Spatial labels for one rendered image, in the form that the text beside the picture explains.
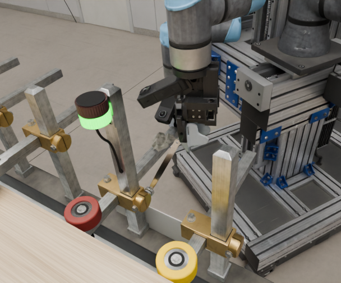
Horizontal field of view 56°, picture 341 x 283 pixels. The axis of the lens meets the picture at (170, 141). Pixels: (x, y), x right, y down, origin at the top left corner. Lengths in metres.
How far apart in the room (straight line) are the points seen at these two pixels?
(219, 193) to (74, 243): 0.32
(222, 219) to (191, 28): 0.37
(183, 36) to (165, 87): 0.12
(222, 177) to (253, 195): 1.12
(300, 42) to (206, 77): 0.49
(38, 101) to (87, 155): 1.53
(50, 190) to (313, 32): 0.94
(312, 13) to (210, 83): 0.49
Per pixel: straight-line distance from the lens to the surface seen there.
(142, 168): 0.88
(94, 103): 0.59
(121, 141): 0.68
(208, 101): 0.61
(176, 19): 0.54
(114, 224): 0.97
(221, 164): 0.55
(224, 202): 0.62
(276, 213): 1.63
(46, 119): 0.86
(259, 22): 1.33
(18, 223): 0.80
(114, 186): 0.83
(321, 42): 1.05
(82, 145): 2.44
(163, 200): 1.92
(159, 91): 0.62
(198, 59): 0.56
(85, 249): 0.70
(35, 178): 1.20
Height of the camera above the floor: 1.47
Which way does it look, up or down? 39 degrees down
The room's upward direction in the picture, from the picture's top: 5 degrees counter-clockwise
